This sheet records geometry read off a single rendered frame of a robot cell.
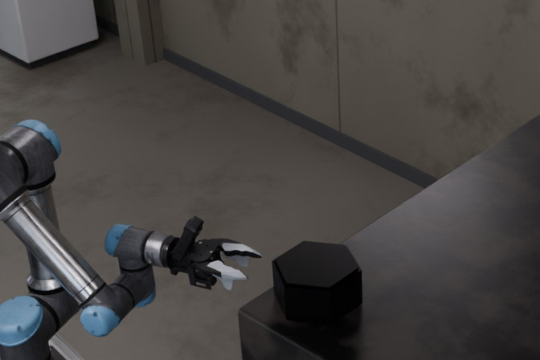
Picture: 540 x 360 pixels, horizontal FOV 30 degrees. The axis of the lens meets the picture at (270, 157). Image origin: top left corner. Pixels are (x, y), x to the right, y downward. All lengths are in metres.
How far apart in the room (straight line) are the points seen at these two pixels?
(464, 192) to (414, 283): 0.21
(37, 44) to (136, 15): 0.72
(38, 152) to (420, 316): 1.36
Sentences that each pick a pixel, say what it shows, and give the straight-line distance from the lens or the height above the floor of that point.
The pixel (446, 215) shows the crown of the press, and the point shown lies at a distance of 1.27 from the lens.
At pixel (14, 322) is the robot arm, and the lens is 2.44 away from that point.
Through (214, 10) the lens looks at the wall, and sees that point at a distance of 6.26.
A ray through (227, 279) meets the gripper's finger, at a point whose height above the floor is 1.43.
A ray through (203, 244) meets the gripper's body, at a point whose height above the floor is 1.47.
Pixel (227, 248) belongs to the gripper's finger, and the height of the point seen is 1.46.
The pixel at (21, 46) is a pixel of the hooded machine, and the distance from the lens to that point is 7.00.
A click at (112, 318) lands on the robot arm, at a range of 2.24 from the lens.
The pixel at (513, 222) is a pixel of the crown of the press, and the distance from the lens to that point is 1.27.
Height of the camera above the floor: 2.69
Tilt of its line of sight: 29 degrees down
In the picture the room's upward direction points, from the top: 4 degrees counter-clockwise
